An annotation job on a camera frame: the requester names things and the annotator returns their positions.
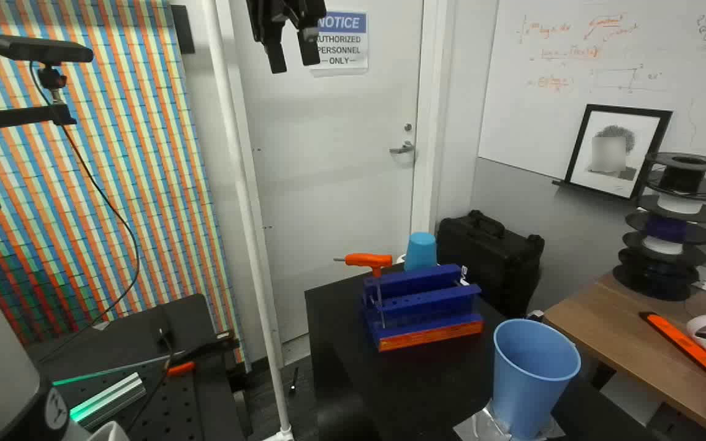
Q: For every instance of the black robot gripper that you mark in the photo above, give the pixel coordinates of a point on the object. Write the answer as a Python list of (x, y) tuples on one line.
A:
[(269, 17)]

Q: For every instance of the orange handled screwdriver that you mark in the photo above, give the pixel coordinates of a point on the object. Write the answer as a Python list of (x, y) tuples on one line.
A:
[(371, 261)]

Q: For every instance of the small upside-down blue cup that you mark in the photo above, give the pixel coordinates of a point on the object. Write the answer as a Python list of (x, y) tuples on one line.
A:
[(421, 251)]

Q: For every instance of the large blue plastic cup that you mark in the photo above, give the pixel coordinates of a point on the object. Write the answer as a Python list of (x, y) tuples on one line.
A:
[(531, 371)]

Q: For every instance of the blue notice sign on door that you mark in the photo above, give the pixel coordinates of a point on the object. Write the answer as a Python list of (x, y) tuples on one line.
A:
[(345, 42)]

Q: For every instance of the white vertical pole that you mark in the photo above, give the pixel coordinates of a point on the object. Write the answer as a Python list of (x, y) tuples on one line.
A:
[(221, 40)]

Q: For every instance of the white whiteboard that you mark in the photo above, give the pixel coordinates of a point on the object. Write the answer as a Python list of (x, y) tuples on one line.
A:
[(556, 57)]

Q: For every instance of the blue and orange tool rack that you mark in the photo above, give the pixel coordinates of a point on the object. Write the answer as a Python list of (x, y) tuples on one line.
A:
[(422, 306)]

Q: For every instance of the black hard carrying case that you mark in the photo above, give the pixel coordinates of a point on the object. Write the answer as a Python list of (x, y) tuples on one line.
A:
[(502, 263)]

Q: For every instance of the black framed picture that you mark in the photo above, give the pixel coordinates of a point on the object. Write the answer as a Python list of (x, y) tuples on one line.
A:
[(614, 148)]

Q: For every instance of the black perforated breadboard table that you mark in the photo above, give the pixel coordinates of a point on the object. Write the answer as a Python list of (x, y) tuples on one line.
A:
[(160, 374)]

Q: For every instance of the stack of filament spools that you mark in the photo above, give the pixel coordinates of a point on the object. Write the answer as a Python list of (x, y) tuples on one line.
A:
[(667, 227)]

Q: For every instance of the orange flat tool on table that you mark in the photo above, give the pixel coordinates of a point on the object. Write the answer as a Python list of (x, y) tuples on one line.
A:
[(677, 335)]

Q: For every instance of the silver door handle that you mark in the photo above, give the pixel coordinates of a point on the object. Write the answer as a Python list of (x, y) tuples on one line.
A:
[(409, 144)]

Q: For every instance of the black camera on stand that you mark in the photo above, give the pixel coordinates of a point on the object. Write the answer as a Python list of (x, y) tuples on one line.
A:
[(43, 50)]

